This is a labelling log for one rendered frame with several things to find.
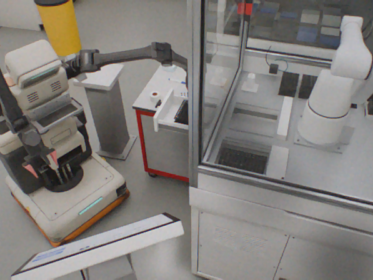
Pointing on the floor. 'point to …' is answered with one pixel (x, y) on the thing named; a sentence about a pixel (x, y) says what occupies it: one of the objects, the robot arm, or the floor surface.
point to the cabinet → (274, 253)
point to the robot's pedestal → (108, 112)
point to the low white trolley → (168, 150)
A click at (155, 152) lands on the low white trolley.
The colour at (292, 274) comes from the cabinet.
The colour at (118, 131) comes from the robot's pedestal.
